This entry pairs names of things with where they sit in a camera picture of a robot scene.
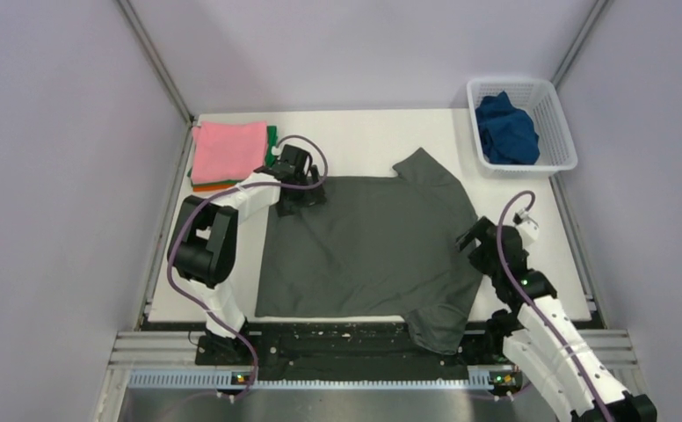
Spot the dark grey t-shirt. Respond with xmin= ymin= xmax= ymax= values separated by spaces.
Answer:
xmin=255 ymin=149 xmax=482 ymax=355

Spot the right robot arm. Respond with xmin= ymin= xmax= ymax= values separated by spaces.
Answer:
xmin=456 ymin=217 xmax=658 ymax=421

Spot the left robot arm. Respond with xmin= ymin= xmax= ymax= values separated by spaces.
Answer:
xmin=165 ymin=145 xmax=327 ymax=364

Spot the pink folded t-shirt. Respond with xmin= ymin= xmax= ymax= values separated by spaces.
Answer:
xmin=192 ymin=120 xmax=270 ymax=186

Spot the orange folded t-shirt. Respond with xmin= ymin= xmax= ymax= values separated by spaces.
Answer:
xmin=192 ymin=181 xmax=237 ymax=193

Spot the blue t-shirt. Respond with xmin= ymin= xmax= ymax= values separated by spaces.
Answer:
xmin=475 ymin=91 xmax=541 ymax=165

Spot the white plastic basket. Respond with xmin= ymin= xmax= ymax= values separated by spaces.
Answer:
xmin=466 ymin=76 xmax=578 ymax=179

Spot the grey cable duct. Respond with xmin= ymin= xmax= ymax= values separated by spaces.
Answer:
xmin=127 ymin=370 xmax=494 ymax=391

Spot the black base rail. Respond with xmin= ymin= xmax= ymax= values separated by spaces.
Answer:
xmin=195 ymin=322 xmax=527 ymax=389

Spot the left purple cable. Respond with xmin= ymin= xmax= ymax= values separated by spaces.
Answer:
xmin=165 ymin=135 xmax=330 ymax=403

